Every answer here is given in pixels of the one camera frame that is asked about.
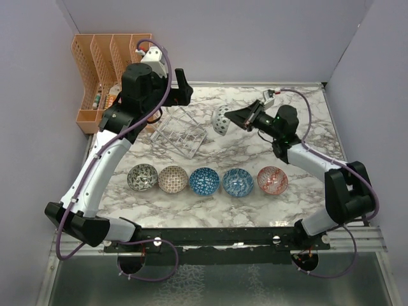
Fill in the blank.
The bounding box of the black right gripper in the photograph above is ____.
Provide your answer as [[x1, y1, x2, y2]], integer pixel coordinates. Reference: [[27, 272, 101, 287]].
[[226, 99, 282, 140]]

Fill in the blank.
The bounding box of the white diamond patterned bowl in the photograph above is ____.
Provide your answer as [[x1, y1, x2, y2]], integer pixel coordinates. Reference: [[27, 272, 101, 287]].
[[211, 105, 231, 136]]

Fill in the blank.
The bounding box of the blue floral patterned bowl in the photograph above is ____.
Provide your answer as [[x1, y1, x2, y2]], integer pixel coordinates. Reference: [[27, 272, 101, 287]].
[[222, 168, 254, 198]]

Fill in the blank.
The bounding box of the red patterned bowl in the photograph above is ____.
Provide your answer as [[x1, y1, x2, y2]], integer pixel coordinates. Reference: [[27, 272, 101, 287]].
[[257, 166, 289, 195]]

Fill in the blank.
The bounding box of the blue triangle patterned bowl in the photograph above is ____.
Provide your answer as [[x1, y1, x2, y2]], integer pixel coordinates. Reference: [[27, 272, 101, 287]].
[[189, 167, 220, 196]]

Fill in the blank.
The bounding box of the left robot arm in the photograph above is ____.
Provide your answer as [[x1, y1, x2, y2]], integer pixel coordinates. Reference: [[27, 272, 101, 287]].
[[45, 63, 193, 252]]

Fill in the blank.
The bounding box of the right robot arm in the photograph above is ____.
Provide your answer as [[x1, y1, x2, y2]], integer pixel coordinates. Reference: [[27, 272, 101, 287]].
[[224, 100, 378, 249]]

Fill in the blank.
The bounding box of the orange plastic file organizer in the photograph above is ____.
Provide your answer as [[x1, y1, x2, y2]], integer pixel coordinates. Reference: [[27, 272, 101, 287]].
[[71, 33, 152, 135]]

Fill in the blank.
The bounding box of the brown checker patterned bowl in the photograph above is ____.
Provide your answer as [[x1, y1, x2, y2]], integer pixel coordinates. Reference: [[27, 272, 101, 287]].
[[158, 166, 189, 194]]

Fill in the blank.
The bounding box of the black leaf patterned bowl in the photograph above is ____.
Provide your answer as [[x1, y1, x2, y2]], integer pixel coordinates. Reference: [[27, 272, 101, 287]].
[[127, 164, 158, 192]]

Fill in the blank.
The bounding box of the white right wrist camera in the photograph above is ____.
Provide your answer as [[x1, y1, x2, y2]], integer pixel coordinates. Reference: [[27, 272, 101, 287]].
[[262, 88, 281, 109]]

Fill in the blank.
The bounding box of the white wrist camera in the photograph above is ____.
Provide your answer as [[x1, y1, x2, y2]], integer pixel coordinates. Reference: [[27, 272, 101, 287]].
[[136, 46, 168, 78], [262, 88, 281, 109]]

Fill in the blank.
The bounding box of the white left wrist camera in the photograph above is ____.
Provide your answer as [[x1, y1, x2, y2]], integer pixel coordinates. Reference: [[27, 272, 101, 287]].
[[136, 46, 168, 78]]

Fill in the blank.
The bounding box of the white wire dish rack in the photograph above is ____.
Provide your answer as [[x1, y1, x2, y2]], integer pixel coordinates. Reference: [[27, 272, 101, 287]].
[[150, 107, 207, 159]]

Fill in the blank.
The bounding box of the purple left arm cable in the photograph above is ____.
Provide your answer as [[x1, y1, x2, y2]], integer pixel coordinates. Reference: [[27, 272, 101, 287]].
[[55, 38, 179, 282]]

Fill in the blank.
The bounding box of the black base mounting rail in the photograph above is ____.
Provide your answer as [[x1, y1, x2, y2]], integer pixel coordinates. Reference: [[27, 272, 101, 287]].
[[104, 227, 330, 266]]

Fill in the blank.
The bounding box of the aluminium side rail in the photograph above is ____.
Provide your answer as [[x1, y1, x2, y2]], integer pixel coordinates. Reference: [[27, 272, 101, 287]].
[[327, 226, 388, 253]]

